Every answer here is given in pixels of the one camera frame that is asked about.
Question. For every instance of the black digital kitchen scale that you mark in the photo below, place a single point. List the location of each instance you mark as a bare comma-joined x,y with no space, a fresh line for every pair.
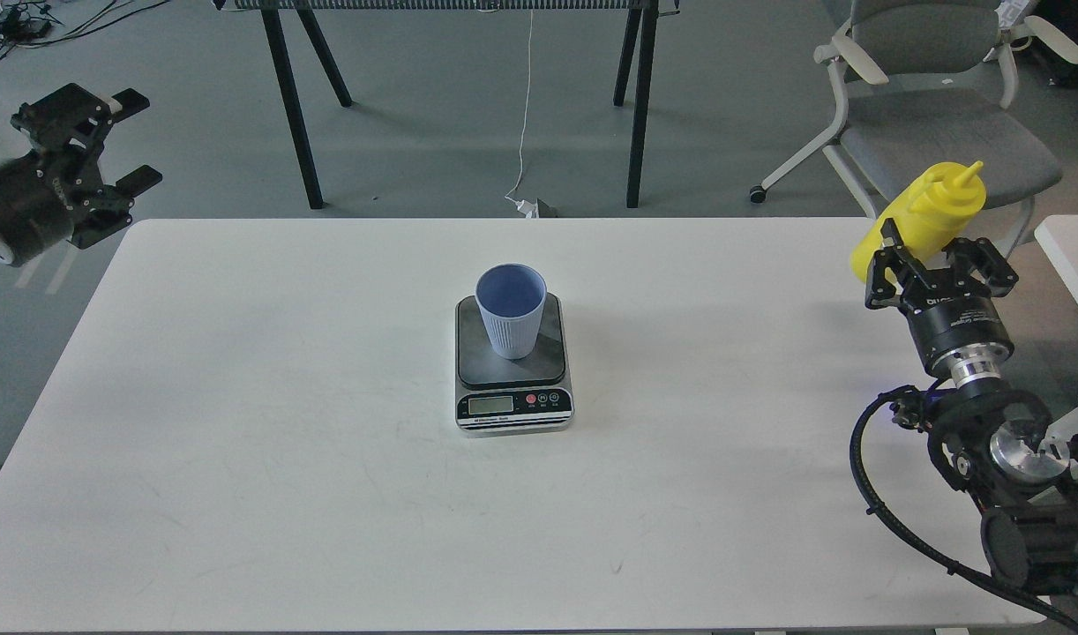
499,396

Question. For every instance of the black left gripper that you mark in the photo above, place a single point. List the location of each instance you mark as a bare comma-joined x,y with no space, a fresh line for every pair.
41,207

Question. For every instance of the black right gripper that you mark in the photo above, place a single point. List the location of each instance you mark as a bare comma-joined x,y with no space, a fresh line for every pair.
952,319

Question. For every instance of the yellow squeeze bottle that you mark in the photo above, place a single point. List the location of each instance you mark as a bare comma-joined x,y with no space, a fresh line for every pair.
934,209

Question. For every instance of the grey office chair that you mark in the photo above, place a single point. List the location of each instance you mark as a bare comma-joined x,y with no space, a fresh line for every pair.
878,144

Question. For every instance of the white power adapter on floor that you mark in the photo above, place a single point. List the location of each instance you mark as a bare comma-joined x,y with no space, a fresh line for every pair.
535,210

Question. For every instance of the black legged background table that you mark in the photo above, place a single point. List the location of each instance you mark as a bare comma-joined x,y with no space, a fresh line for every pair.
486,55

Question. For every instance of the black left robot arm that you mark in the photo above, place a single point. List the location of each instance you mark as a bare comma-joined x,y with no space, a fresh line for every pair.
56,191

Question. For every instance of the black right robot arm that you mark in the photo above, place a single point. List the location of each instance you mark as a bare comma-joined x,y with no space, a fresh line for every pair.
984,437

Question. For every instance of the blue ribbed plastic cup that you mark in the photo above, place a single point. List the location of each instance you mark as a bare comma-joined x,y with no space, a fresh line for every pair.
511,301

